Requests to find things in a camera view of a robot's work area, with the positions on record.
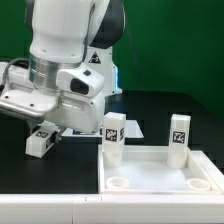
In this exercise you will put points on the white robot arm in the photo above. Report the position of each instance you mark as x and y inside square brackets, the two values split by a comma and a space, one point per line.
[62, 32]

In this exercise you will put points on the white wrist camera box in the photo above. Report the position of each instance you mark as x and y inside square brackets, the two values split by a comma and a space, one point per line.
[82, 80]

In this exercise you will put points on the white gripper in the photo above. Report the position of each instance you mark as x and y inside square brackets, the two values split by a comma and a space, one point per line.
[22, 99]

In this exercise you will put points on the white square tabletop tray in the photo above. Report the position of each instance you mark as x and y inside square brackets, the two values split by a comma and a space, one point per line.
[144, 170]

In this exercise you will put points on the white sheet with tags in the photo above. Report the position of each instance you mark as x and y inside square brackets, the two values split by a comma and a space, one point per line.
[132, 130]

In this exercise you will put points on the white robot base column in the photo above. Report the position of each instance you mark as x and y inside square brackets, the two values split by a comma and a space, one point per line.
[101, 61]

